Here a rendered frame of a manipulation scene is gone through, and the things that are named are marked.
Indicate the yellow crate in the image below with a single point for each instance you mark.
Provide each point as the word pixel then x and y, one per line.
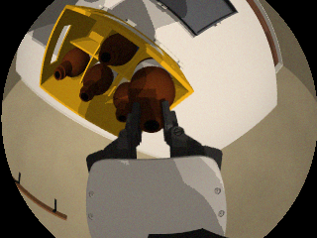
pixel 86 32

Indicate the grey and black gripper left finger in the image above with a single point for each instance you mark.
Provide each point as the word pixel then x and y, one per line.
pixel 122 146

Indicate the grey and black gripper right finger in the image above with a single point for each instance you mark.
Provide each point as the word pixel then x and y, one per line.
pixel 180 144

